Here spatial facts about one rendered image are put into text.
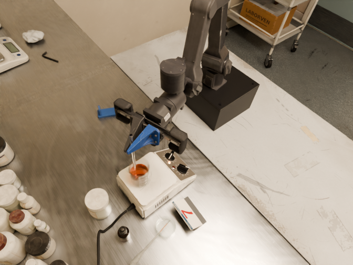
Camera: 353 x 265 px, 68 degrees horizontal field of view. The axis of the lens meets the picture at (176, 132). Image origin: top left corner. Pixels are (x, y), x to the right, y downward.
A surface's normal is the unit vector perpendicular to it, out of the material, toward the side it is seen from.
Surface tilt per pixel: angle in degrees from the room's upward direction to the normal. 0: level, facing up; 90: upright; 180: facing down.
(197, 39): 71
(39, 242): 0
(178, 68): 4
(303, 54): 0
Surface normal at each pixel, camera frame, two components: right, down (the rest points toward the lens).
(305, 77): 0.07, -0.59
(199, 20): -0.48, 0.43
